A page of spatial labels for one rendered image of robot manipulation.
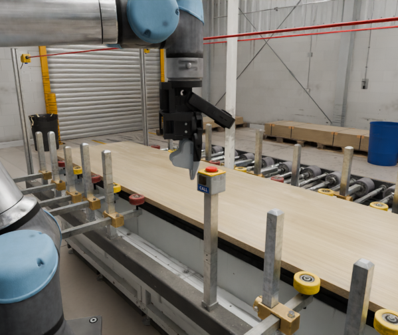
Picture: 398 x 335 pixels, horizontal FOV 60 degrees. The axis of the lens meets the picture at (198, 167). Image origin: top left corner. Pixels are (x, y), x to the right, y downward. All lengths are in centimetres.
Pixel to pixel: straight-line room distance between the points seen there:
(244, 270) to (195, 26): 103
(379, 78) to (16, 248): 808
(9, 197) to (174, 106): 35
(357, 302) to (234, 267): 67
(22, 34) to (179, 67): 29
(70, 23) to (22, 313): 42
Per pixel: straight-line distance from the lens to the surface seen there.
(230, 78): 232
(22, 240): 64
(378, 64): 839
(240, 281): 150
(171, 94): 70
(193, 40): 69
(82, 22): 53
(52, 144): 242
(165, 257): 182
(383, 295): 121
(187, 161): 73
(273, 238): 100
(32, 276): 59
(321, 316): 131
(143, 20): 52
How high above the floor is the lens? 153
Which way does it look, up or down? 15 degrees down
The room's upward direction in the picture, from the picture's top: straight up
